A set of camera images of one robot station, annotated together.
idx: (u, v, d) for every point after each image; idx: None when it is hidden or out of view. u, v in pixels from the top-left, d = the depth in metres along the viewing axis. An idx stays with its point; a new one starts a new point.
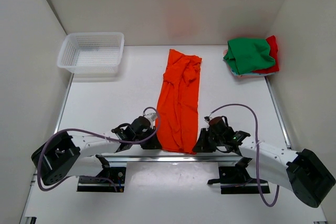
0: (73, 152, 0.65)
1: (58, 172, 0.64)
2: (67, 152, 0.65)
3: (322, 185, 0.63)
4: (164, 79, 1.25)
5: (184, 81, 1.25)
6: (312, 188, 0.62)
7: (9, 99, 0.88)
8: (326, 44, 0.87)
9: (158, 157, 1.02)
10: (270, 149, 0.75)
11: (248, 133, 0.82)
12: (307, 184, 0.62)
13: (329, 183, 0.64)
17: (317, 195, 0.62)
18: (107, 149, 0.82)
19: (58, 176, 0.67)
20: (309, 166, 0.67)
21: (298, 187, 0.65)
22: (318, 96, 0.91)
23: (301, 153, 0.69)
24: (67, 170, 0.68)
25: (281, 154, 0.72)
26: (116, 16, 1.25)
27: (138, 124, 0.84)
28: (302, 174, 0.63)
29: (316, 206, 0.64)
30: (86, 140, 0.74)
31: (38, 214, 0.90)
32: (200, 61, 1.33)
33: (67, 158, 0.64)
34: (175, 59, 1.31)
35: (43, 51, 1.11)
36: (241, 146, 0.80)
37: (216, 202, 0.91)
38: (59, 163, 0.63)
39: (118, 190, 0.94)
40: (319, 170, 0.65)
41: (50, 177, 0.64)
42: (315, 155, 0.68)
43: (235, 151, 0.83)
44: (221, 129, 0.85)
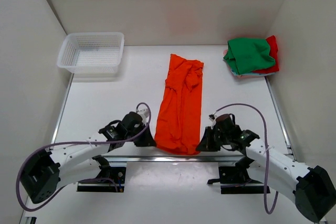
0: (53, 170, 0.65)
1: (44, 190, 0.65)
2: (46, 171, 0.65)
3: (327, 203, 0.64)
4: (167, 85, 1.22)
5: (186, 86, 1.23)
6: (316, 206, 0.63)
7: (9, 99, 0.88)
8: (326, 44, 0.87)
9: (157, 158, 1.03)
10: (280, 159, 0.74)
11: (257, 135, 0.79)
12: (313, 200, 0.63)
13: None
17: (321, 212, 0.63)
18: (97, 152, 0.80)
19: (47, 192, 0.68)
20: (318, 182, 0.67)
21: (303, 201, 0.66)
22: (318, 96, 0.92)
23: (312, 169, 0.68)
24: (55, 185, 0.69)
25: (291, 167, 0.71)
26: (116, 16, 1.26)
27: (129, 119, 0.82)
28: (311, 191, 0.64)
29: (317, 222, 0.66)
30: (68, 152, 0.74)
31: (37, 214, 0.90)
32: (202, 65, 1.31)
33: (48, 176, 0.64)
34: (175, 60, 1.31)
35: (43, 51, 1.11)
36: (249, 149, 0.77)
37: (216, 202, 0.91)
38: (40, 183, 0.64)
39: (118, 189, 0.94)
40: (328, 189, 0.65)
41: (38, 196, 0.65)
42: (326, 172, 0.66)
43: (240, 150, 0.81)
44: (229, 127, 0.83)
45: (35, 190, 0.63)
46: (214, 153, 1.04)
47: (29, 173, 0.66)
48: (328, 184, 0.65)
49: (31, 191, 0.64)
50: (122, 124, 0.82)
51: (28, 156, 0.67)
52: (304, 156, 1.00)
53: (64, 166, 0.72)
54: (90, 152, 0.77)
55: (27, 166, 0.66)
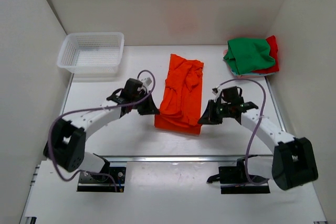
0: (79, 134, 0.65)
1: (75, 156, 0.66)
2: (73, 135, 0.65)
3: (301, 174, 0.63)
4: (166, 85, 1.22)
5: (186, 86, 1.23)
6: (289, 172, 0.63)
7: (10, 98, 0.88)
8: (327, 43, 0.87)
9: (157, 158, 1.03)
10: (269, 126, 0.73)
11: (255, 105, 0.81)
12: (286, 167, 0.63)
13: (311, 176, 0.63)
17: (291, 180, 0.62)
18: (111, 117, 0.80)
19: (77, 159, 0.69)
20: (301, 153, 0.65)
21: (277, 167, 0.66)
22: (318, 95, 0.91)
23: (297, 139, 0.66)
24: (83, 152, 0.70)
25: (277, 132, 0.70)
26: (116, 16, 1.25)
27: (133, 83, 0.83)
28: (286, 159, 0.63)
29: (285, 189, 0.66)
30: (87, 118, 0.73)
31: (37, 214, 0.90)
32: (202, 65, 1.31)
33: (75, 140, 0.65)
34: (175, 60, 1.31)
35: (43, 51, 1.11)
36: (244, 114, 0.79)
37: (216, 202, 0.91)
38: (70, 148, 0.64)
39: (118, 189, 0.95)
40: (308, 162, 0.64)
41: (71, 163, 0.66)
42: (311, 147, 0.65)
43: (237, 118, 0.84)
44: (232, 97, 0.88)
45: (68, 157, 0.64)
46: (214, 152, 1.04)
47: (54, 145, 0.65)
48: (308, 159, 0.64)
49: (63, 159, 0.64)
50: (126, 90, 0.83)
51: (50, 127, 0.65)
52: None
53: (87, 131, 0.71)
54: (105, 117, 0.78)
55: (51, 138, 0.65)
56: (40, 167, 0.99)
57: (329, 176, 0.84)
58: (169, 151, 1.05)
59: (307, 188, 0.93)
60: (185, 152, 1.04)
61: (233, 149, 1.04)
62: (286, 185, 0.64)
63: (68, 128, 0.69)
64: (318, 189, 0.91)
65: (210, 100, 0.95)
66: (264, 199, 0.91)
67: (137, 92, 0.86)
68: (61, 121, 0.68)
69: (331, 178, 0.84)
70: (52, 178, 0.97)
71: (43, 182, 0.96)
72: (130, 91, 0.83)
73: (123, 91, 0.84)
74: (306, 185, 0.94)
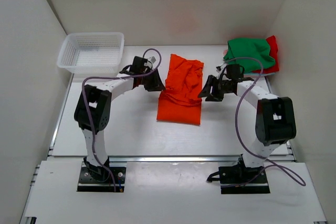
0: (106, 94, 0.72)
1: (104, 115, 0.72)
2: (101, 96, 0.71)
3: (280, 129, 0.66)
4: (166, 84, 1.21)
5: (186, 86, 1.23)
6: (268, 123, 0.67)
7: (10, 99, 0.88)
8: (327, 43, 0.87)
9: (156, 158, 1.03)
10: (259, 90, 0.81)
11: (252, 79, 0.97)
12: (265, 119, 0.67)
13: (289, 131, 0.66)
17: (270, 132, 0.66)
18: (125, 87, 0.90)
19: (105, 119, 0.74)
20: (283, 112, 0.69)
21: (259, 121, 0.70)
22: (318, 95, 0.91)
23: (280, 98, 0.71)
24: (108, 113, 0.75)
25: (264, 94, 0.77)
26: (116, 16, 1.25)
27: (140, 59, 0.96)
28: (266, 112, 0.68)
29: (265, 142, 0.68)
30: (109, 84, 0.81)
31: (37, 214, 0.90)
32: (202, 65, 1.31)
33: (104, 99, 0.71)
34: (175, 60, 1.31)
35: (44, 50, 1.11)
36: (240, 84, 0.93)
37: (216, 202, 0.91)
38: (101, 108, 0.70)
39: (118, 190, 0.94)
40: (287, 118, 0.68)
41: (101, 123, 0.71)
42: (292, 106, 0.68)
43: (232, 89, 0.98)
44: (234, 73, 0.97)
45: (99, 115, 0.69)
46: (214, 152, 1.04)
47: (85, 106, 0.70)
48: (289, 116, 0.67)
49: (96, 117, 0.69)
50: (135, 66, 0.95)
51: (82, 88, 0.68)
52: (304, 156, 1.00)
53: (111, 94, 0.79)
54: (122, 86, 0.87)
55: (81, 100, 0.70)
56: (40, 167, 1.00)
57: (329, 176, 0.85)
58: (170, 151, 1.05)
59: (307, 189, 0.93)
60: (185, 151, 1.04)
61: (233, 149, 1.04)
62: (264, 137, 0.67)
63: (94, 92, 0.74)
64: (318, 189, 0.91)
65: (210, 75, 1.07)
66: (264, 199, 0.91)
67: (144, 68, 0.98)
68: (88, 85, 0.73)
69: (331, 178, 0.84)
70: (52, 178, 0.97)
71: (42, 182, 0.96)
72: (138, 65, 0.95)
73: (132, 66, 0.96)
74: (306, 185, 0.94)
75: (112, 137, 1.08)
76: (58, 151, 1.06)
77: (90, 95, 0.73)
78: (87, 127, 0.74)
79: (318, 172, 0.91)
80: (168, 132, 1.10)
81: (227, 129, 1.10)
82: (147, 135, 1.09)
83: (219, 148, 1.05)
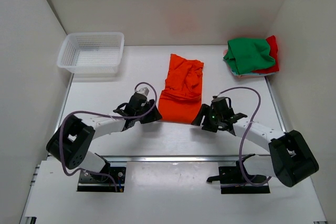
0: (88, 131, 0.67)
1: (79, 153, 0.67)
2: (83, 132, 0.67)
3: (301, 167, 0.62)
4: (166, 84, 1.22)
5: (186, 86, 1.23)
6: (287, 165, 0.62)
7: (10, 98, 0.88)
8: (327, 43, 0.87)
9: (157, 158, 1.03)
10: (260, 127, 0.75)
11: (244, 114, 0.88)
12: (285, 160, 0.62)
13: (311, 166, 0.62)
17: (294, 176, 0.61)
18: (114, 128, 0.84)
19: (79, 157, 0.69)
20: (295, 147, 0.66)
21: (277, 163, 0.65)
22: (318, 95, 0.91)
23: (288, 133, 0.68)
24: (85, 151, 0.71)
25: (269, 131, 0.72)
26: (116, 16, 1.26)
27: (137, 99, 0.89)
28: (282, 151, 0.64)
29: (291, 186, 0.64)
30: (96, 120, 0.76)
31: (37, 214, 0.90)
32: (202, 65, 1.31)
33: (84, 137, 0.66)
34: (175, 60, 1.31)
35: (44, 50, 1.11)
36: (235, 124, 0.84)
37: (216, 202, 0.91)
38: (77, 144, 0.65)
39: (118, 189, 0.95)
40: (304, 154, 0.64)
41: (73, 160, 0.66)
42: (302, 138, 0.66)
43: (230, 130, 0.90)
44: (222, 109, 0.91)
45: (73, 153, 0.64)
46: (214, 152, 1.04)
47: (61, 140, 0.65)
48: (303, 150, 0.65)
49: (68, 153, 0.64)
50: (130, 106, 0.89)
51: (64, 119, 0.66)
52: None
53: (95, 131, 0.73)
54: (111, 126, 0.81)
55: None
56: (40, 167, 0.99)
57: (329, 176, 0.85)
58: (169, 151, 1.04)
59: (307, 188, 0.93)
60: (185, 152, 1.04)
61: (233, 149, 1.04)
62: (290, 181, 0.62)
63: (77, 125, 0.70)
64: (318, 189, 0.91)
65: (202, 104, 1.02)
66: (264, 199, 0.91)
67: (140, 107, 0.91)
68: (73, 117, 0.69)
69: (331, 178, 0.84)
70: (52, 178, 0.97)
71: (43, 182, 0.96)
72: (134, 105, 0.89)
73: (127, 105, 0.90)
74: (306, 185, 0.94)
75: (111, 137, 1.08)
76: None
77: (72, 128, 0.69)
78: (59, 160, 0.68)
79: (317, 172, 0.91)
80: (168, 133, 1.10)
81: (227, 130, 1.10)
82: (147, 136, 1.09)
83: (219, 148, 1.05)
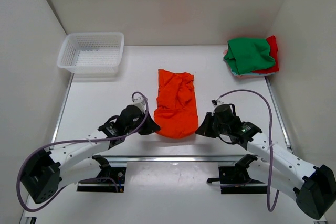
0: (53, 170, 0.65)
1: (45, 189, 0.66)
2: (48, 170, 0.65)
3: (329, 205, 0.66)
4: (158, 102, 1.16)
5: (179, 103, 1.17)
6: (322, 206, 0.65)
7: (10, 98, 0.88)
8: (327, 43, 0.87)
9: (157, 157, 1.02)
10: (285, 157, 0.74)
11: (259, 128, 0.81)
12: (318, 202, 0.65)
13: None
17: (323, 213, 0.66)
18: (97, 150, 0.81)
19: (49, 191, 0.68)
20: (322, 182, 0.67)
21: (306, 201, 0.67)
22: (318, 96, 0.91)
23: (318, 169, 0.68)
24: (56, 184, 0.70)
25: (296, 165, 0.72)
26: (116, 16, 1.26)
27: (126, 115, 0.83)
28: (317, 198, 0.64)
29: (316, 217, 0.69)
30: (68, 151, 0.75)
31: (37, 214, 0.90)
32: (193, 78, 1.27)
33: (48, 176, 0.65)
34: (163, 75, 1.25)
35: (43, 50, 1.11)
36: (250, 142, 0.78)
37: (216, 201, 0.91)
38: (41, 182, 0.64)
39: (118, 190, 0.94)
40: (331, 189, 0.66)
41: (40, 196, 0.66)
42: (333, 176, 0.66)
43: (241, 144, 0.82)
44: (229, 119, 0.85)
45: (38, 191, 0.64)
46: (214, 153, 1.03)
47: (29, 174, 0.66)
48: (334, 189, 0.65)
49: (32, 191, 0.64)
50: (121, 119, 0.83)
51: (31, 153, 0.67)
52: (304, 156, 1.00)
53: (64, 164, 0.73)
54: (90, 151, 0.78)
55: (27, 167, 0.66)
56: None
57: None
58: (169, 151, 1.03)
59: None
60: (185, 152, 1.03)
61: (234, 149, 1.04)
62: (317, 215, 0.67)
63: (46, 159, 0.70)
64: None
65: (208, 114, 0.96)
66: (264, 199, 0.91)
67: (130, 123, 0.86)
68: (41, 151, 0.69)
69: None
70: None
71: None
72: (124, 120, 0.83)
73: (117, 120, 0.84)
74: None
75: None
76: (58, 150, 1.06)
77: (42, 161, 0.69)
78: None
79: None
80: None
81: None
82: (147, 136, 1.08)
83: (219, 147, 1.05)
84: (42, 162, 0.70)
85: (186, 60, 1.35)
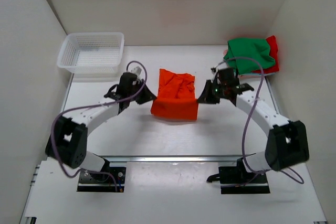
0: (81, 129, 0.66)
1: (78, 152, 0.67)
2: (75, 131, 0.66)
3: (294, 156, 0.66)
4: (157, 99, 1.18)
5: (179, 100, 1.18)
6: (283, 155, 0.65)
7: (9, 98, 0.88)
8: (327, 43, 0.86)
9: (158, 158, 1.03)
10: (264, 109, 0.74)
11: (251, 87, 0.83)
12: (279, 147, 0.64)
13: (302, 158, 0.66)
17: (283, 163, 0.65)
18: (110, 114, 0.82)
19: (80, 156, 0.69)
20: (293, 136, 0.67)
21: (270, 145, 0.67)
22: (318, 95, 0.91)
23: (291, 122, 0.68)
24: (85, 148, 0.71)
25: (272, 116, 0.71)
26: (116, 16, 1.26)
27: (127, 78, 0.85)
28: (280, 142, 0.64)
29: (276, 170, 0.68)
30: (87, 114, 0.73)
31: (37, 214, 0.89)
32: (193, 78, 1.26)
33: (79, 135, 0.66)
34: (164, 75, 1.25)
35: (43, 50, 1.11)
36: (239, 96, 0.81)
37: (216, 201, 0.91)
38: (73, 145, 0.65)
39: (118, 189, 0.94)
40: (300, 144, 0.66)
41: (74, 160, 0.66)
42: (304, 131, 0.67)
43: (232, 99, 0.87)
44: (228, 78, 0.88)
45: (72, 153, 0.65)
46: (214, 152, 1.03)
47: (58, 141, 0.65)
48: (301, 143, 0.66)
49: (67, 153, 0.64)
50: (122, 86, 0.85)
51: (51, 123, 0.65)
52: None
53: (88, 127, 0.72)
54: (104, 114, 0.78)
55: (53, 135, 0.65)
56: (40, 167, 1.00)
57: (329, 176, 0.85)
58: (170, 151, 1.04)
59: (306, 188, 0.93)
60: (185, 151, 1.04)
61: (234, 148, 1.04)
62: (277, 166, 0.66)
63: (69, 125, 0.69)
64: (318, 189, 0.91)
65: (208, 81, 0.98)
66: (264, 199, 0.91)
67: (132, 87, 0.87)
68: (62, 117, 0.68)
69: (331, 178, 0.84)
70: (52, 178, 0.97)
71: (43, 182, 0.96)
72: (126, 86, 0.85)
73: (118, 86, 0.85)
74: (306, 185, 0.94)
75: (114, 135, 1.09)
76: None
77: (65, 128, 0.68)
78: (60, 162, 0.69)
79: (317, 172, 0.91)
80: (168, 133, 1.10)
81: (227, 129, 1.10)
82: (147, 136, 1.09)
83: (219, 147, 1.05)
84: (65, 128, 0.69)
85: (187, 60, 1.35)
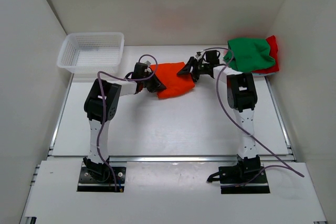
0: (117, 86, 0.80)
1: (113, 105, 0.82)
2: (112, 88, 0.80)
3: (246, 97, 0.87)
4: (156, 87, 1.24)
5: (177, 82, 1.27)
6: (237, 94, 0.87)
7: (9, 98, 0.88)
8: (327, 42, 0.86)
9: (158, 158, 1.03)
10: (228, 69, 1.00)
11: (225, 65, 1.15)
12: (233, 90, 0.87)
13: (252, 99, 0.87)
17: (238, 101, 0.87)
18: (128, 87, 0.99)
19: (112, 109, 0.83)
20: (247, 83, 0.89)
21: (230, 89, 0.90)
22: (318, 95, 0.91)
23: (244, 74, 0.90)
24: (116, 104, 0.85)
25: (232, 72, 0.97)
26: (116, 16, 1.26)
27: (140, 65, 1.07)
28: (233, 84, 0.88)
29: (239, 110, 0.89)
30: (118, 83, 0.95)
31: (37, 214, 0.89)
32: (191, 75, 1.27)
33: (115, 91, 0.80)
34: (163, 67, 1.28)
35: (43, 50, 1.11)
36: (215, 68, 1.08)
37: (216, 201, 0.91)
38: (111, 98, 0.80)
39: (118, 190, 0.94)
40: (250, 88, 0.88)
41: (109, 112, 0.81)
42: (252, 78, 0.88)
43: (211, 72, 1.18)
44: (213, 58, 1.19)
45: (110, 106, 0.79)
46: (215, 153, 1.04)
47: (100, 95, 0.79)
48: (252, 87, 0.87)
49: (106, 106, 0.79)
50: (136, 72, 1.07)
51: (98, 78, 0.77)
52: (305, 156, 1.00)
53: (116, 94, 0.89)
54: (127, 87, 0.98)
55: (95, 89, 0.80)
56: (40, 167, 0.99)
57: (329, 175, 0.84)
58: (170, 151, 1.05)
59: (307, 188, 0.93)
60: (185, 152, 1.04)
61: (233, 149, 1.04)
62: (234, 105, 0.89)
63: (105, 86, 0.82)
64: (318, 189, 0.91)
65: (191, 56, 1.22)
66: (264, 199, 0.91)
67: (144, 73, 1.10)
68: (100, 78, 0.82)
69: (331, 178, 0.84)
70: (52, 178, 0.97)
71: (43, 182, 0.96)
72: (139, 72, 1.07)
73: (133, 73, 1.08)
74: (306, 185, 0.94)
75: (114, 135, 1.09)
76: (58, 151, 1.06)
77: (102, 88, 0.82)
78: (94, 117, 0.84)
79: (317, 172, 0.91)
80: (168, 132, 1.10)
81: (228, 129, 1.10)
82: (147, 136, 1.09)
83: (220, 147, 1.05)
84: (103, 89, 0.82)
85: (187, 60, 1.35)
